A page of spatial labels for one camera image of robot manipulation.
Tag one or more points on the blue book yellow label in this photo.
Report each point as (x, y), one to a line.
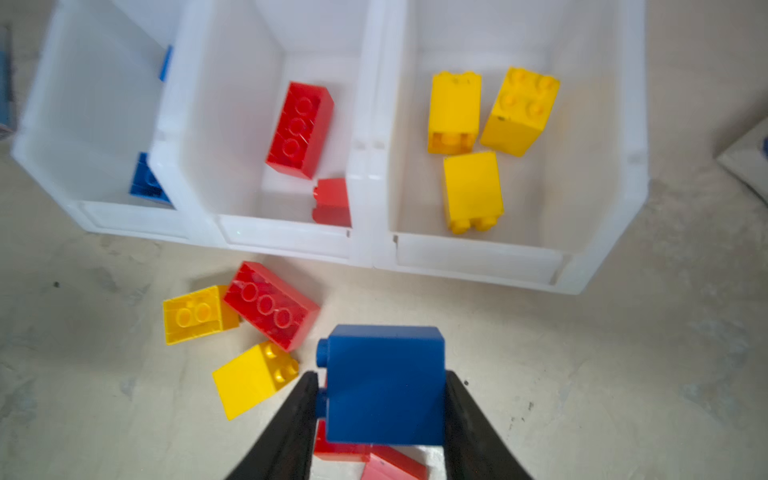
(746, 159)

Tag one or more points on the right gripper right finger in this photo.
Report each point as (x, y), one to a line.
(472, 448)

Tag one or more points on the small blue brick top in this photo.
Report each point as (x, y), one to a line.
(385, 385)

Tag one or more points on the yellow brick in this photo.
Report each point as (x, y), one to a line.
(520, 112)
(472, 192)
(254, 376)
(454, 115)
(198, 314)

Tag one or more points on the yellow brick bottom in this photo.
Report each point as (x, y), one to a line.
(520, 112)

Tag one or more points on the white bin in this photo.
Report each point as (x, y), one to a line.
(567, 201)
(229, 73)
(91, 112)

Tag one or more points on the marker pen pack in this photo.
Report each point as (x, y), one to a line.
(8, 107)

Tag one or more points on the left white bin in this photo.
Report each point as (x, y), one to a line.
(91, 112)

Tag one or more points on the long red brick top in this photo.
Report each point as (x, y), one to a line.
(271, 305)

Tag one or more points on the dark blue brick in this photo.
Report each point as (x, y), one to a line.
(166, 63)

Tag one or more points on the middle white bin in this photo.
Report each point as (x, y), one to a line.
(229, 73)

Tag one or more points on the long red brick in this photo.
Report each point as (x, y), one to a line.
(271, 305)
(301, 130)

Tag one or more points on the small red brick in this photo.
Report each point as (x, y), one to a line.
(332, 203)

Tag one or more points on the right white bin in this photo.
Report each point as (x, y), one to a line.
(567, 201)

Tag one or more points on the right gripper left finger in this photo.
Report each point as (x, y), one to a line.
(284, 450)

